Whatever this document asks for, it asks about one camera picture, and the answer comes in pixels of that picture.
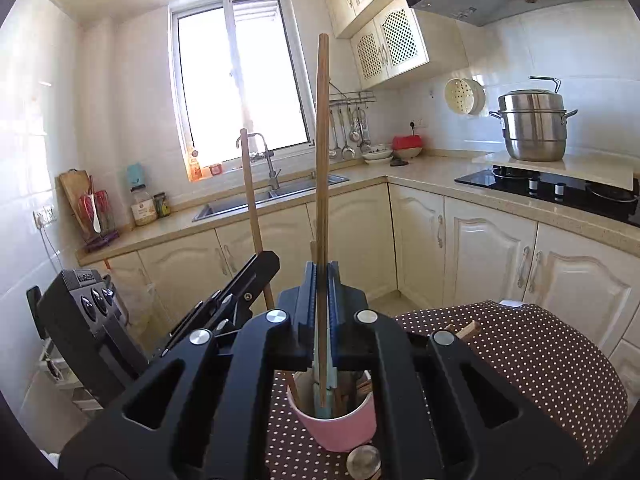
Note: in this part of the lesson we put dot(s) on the purple utensil rack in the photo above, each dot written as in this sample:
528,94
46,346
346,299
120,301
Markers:
102,240

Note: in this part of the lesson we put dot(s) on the orange bottle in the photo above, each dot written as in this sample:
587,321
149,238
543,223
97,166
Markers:
195,167

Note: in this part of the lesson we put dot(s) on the red container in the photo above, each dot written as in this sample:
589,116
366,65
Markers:
407,144

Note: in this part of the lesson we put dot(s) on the small dark jar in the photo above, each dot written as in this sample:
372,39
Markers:
161,206

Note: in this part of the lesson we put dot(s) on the small windowsill jar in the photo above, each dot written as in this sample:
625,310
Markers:
215,169

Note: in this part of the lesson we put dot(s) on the wooden cutting board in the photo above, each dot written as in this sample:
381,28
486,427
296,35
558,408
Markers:
72,195

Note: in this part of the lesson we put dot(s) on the metal spoon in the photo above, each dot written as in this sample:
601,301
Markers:
363,462

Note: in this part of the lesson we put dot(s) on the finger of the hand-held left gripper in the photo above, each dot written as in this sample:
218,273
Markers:
255,275
200,320

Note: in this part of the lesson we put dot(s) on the steel sink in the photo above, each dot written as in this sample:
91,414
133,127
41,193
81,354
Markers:
225,207

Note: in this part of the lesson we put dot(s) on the cream round strainer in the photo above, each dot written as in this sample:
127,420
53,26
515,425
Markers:
462,96

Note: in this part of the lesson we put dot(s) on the white plastic spoon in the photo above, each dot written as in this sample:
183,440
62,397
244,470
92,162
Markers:
94,215

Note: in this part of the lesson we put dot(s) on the white wall socket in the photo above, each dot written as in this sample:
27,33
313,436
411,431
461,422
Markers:
416,123

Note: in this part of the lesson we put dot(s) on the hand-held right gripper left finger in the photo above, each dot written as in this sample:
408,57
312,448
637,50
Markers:
310,310

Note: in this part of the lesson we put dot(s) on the kitchen window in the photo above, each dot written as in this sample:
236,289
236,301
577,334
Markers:
210,85

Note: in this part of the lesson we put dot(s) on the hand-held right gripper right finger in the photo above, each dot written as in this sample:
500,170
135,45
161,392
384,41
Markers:
334,310

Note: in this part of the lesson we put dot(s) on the white storage shelf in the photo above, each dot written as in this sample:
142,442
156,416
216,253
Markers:
60,370

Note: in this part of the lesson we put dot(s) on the stacked white bowls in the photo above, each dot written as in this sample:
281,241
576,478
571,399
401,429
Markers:
377,156

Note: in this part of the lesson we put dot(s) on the pink cup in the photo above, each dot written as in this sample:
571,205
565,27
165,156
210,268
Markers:
330,432

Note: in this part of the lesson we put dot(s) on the brown polka dot tablecloth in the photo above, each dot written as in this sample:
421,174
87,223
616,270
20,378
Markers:
525,370

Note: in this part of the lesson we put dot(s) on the cream lattice door cabinet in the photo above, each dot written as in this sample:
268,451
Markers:
400,45

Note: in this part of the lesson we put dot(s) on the black glass stove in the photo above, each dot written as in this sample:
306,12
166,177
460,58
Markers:
500,182

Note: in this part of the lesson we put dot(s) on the small metal skimmer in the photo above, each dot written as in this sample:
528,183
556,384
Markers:
354,135

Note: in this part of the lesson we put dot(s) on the cream base cabinets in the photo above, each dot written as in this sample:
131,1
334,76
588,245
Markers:
475,250

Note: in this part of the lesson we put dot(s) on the metal faucet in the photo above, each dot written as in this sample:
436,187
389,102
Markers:
272,175

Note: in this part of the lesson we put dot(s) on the steel steamer pot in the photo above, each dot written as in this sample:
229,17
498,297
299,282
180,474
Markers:
535,130

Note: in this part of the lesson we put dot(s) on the pile of wooden chopsticks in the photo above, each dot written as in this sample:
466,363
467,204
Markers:
291,390

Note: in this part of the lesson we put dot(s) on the glass jar dark lid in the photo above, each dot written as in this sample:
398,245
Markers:
144,210

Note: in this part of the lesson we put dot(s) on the metal ladle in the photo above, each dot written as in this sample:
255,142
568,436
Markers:
332,152
348,152

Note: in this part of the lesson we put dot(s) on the metal wall rack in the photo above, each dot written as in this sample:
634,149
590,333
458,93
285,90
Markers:
352,95

